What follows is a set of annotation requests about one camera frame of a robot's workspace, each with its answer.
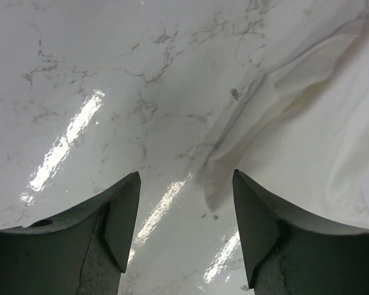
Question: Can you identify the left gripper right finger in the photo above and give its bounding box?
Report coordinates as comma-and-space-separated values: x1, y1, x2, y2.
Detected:
232, 170, 369, 294

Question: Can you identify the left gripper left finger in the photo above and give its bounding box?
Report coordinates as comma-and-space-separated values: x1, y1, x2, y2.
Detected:
0, 172, 141, 294

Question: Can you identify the white t-shirt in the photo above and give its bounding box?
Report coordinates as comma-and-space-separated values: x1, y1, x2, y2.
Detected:
202, 18, 369, 229

